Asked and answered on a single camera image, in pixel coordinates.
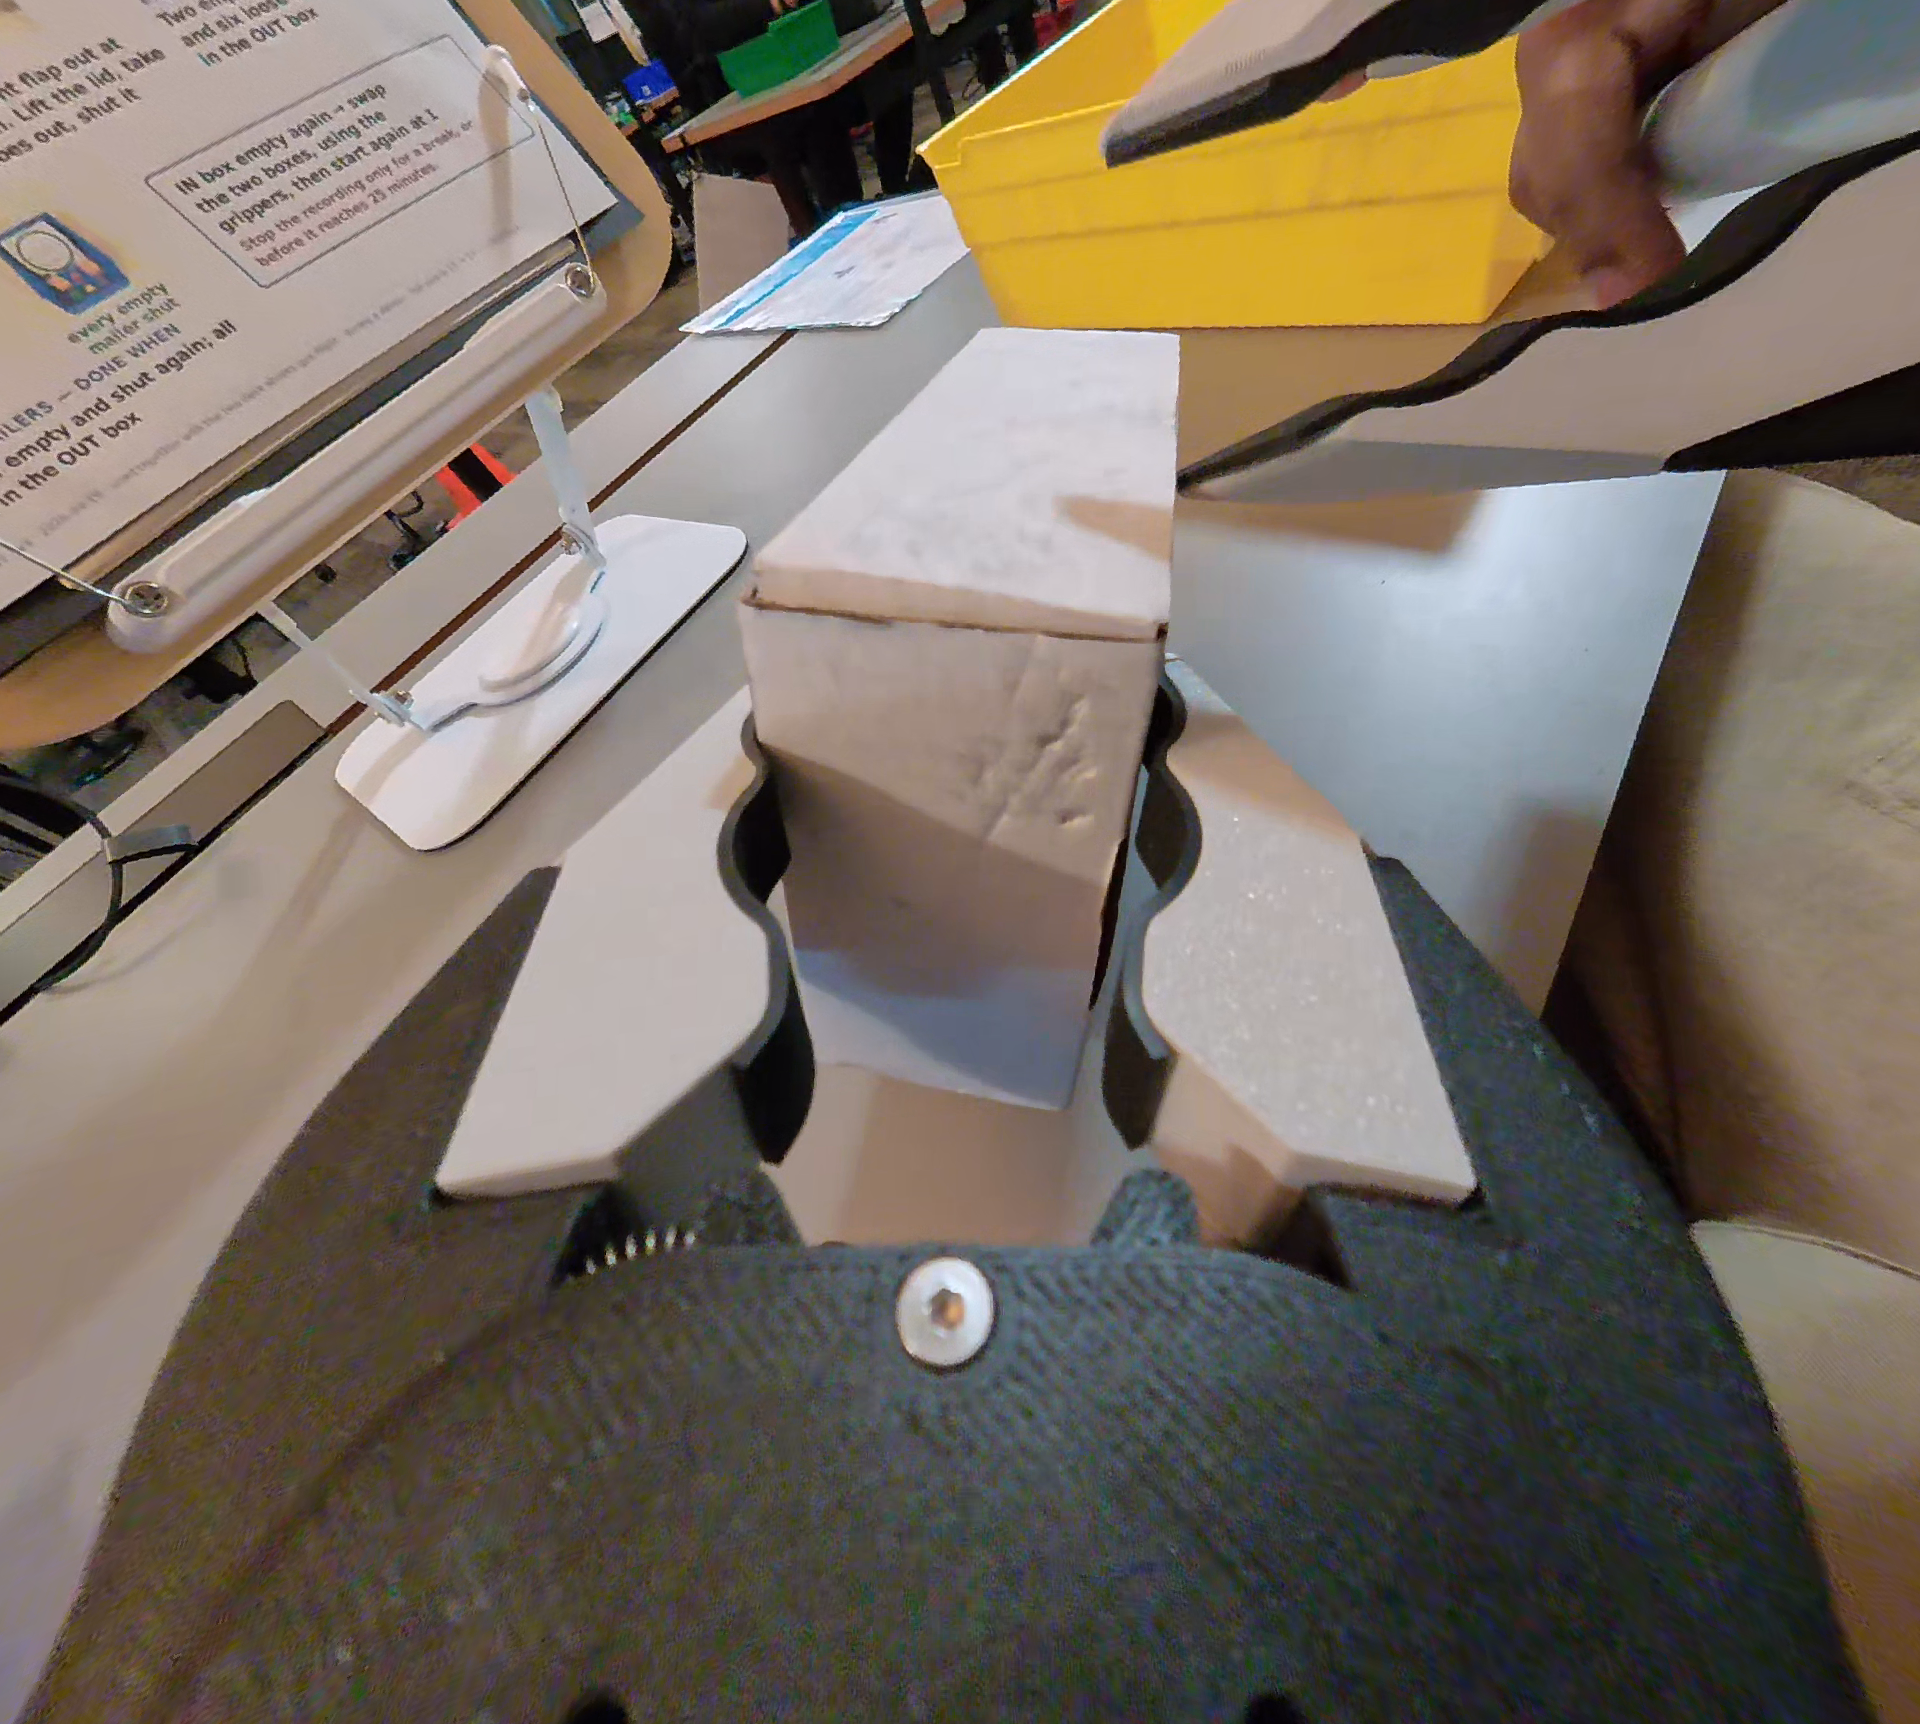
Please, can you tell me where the printed instruction sheet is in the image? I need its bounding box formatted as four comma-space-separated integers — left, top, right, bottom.
0, 0, 620, 609

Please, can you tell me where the instruction sheet on stand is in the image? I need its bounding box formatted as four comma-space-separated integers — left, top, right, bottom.
0, 0, 678, 752

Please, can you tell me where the person's right hand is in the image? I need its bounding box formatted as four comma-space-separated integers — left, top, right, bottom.
1506, 0, 1722, 311

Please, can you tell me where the black cable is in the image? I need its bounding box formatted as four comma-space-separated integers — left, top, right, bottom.
0, 763, 198, 994

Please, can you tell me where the grey desk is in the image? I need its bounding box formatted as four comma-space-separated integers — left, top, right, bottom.
0, 195, 1727, 1724

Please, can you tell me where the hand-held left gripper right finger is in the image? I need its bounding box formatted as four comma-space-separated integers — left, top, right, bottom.
1107, 662, 1477, 1244

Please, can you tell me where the yellow plastic bin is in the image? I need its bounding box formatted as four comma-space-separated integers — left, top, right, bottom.
919, 0, 1600, 331

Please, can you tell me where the white cardboard mailer box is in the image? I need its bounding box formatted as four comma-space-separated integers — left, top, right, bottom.
739, 325, 1182, 1111

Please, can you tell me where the blue white paper leaflet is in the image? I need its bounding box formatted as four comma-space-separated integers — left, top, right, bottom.
683, 195, 977, 332

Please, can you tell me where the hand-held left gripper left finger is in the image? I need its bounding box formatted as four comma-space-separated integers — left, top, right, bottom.
434, 689, 821, 1200

